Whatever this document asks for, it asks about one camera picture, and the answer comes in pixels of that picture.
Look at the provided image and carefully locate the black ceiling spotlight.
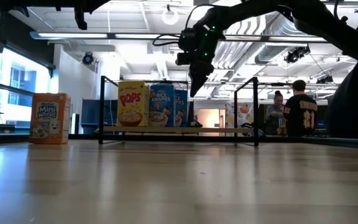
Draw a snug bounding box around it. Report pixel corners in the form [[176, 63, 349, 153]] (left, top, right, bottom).
[[317, 74, 334, 84], [284, 45, 311, 64]]

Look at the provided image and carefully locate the person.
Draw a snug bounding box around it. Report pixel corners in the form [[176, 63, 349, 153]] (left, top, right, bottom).
[[283, 80, 319, 138], [265, 90, 287, 136]]

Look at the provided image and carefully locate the blue Rice Krispies cereal box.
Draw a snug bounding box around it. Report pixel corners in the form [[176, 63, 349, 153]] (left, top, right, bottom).
[[149, 83, 176, 128], [174, 89, 188, 128]]

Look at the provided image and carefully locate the white printed banner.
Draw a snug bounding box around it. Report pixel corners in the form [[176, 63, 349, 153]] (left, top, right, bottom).
[[225, 102, 254, 128]]

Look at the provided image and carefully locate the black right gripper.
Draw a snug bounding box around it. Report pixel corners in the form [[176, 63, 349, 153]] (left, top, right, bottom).
[[188, 24, 226, 98]]

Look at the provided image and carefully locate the black metal table frame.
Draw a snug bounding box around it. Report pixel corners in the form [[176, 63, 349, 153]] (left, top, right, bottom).
[[0, 132, 358, 150]]

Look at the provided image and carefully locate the orange Mini Wheats cereal box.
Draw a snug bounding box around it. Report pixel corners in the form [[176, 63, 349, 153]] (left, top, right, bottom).
[[29, 92, 71, 145]]

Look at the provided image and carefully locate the yellow Pops cereal box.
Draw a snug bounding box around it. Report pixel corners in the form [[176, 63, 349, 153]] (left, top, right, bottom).
[[117, 80, 150, 128]]

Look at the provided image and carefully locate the long ceiling light strip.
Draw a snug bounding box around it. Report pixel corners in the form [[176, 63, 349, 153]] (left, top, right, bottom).
[[29, 30, 328, 43]]

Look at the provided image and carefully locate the round white ceiling lamp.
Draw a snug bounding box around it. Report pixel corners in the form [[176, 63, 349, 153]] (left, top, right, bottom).
[[162, 7, 180, 26]]

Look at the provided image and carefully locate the blue partition panel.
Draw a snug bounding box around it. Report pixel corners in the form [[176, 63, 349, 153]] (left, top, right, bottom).
[[81, 99, 118, 127]]

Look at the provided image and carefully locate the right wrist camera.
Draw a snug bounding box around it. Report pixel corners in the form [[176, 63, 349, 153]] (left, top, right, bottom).
[[175, 27, 196, 67]]

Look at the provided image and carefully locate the wooden shelf with black frame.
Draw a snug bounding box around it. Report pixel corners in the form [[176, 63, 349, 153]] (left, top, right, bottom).
[[98, 75, 260, 147]]

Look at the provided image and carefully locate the silver ventilation duct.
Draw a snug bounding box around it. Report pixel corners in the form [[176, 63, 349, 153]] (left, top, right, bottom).
[[213, 12, 295, 69]]

